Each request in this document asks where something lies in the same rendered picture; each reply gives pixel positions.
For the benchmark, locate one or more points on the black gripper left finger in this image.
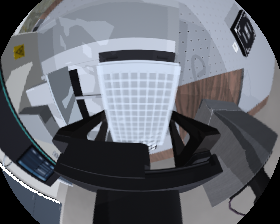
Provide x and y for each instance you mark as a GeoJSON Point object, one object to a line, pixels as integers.
{"type": "Point", "coordinates": [81, 128]}

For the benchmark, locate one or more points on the white multiwell plate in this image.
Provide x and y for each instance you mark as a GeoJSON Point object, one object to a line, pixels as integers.
{"type": "Point", "coordinates": [154, 106]}

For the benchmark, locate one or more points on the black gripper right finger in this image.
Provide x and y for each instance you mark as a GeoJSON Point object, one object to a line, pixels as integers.
{"type": "Point", "coordinates": [202, 138]}

